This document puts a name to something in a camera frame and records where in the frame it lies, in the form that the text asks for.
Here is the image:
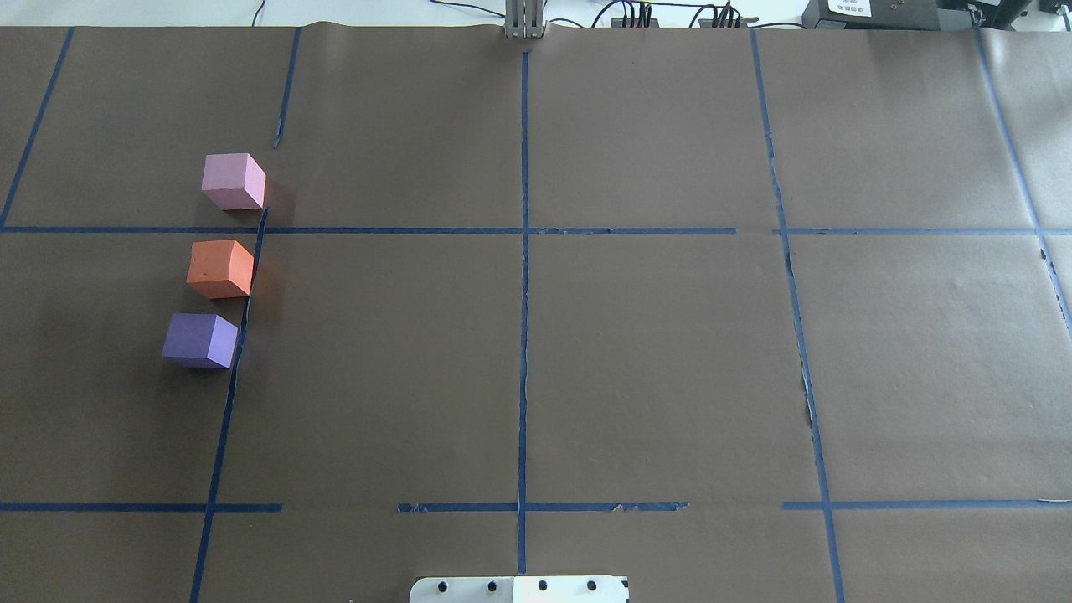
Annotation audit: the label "orange foam cube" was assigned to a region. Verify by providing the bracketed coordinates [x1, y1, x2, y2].
[185, 240, 255, 299]

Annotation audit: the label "black usb hub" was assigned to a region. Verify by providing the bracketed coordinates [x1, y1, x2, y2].
[689, 4, 759, 29]
[610, 3, 658, 29]

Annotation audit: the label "pink foam cube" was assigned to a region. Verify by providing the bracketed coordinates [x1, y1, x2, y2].
[200, 153, 267, 211]

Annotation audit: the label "purple foam cube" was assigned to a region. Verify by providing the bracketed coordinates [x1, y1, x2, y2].
[161, 313, 239, 370]

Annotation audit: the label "black computer box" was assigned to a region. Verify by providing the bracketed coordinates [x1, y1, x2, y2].
[801, 1, 1031, 31]

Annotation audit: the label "grey aluminium frame post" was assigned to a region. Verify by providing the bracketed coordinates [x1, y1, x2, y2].
[504, 0, 547, 39]

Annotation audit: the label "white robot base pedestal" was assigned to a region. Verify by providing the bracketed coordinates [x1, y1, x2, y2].
[410, 574, 631, 602]

